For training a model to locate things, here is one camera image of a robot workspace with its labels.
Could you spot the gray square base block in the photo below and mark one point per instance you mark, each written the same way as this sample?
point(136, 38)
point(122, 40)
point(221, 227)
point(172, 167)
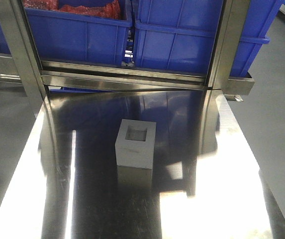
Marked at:
point(135, 143)

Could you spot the blue plastic bin right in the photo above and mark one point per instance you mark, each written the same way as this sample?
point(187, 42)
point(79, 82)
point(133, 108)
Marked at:
point(178, 35)

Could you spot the blue bin with red contents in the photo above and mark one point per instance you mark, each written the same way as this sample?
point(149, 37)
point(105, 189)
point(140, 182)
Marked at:
point(76, 37)

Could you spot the red mesh bag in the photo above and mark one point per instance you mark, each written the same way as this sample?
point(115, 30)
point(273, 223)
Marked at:
point(111, 10)

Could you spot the stainless steel rack frame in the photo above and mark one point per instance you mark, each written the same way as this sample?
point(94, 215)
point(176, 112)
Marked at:
point(23, 65)

